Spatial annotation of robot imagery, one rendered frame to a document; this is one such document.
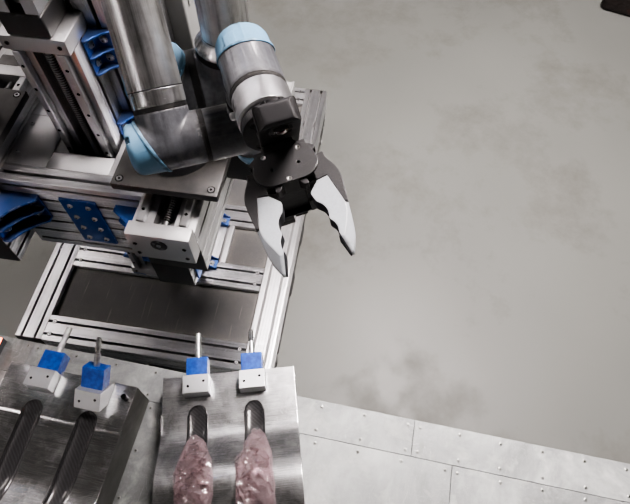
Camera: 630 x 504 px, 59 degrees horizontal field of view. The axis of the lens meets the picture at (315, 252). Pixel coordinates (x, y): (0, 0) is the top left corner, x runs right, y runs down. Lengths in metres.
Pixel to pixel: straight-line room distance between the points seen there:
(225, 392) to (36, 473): 0.36
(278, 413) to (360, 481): 0.20
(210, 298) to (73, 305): 0.46
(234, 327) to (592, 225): 1.53
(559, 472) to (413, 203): 1.45
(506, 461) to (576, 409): 1.01
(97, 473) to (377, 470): 0.51
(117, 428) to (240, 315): 0.87
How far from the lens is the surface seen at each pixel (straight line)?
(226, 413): 1.13
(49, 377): 1.18
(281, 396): 1.13
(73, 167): 1.39
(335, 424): 1.17
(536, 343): 2.23
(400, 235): 2.32
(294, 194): 0.63
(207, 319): 1.92
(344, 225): 0.57
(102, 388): 1.12
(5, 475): 1.21
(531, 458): 1.23
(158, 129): 0.79
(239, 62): 0.72
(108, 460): 1.13
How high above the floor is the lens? 1.94
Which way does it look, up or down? 59 degrees down
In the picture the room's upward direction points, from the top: straight up
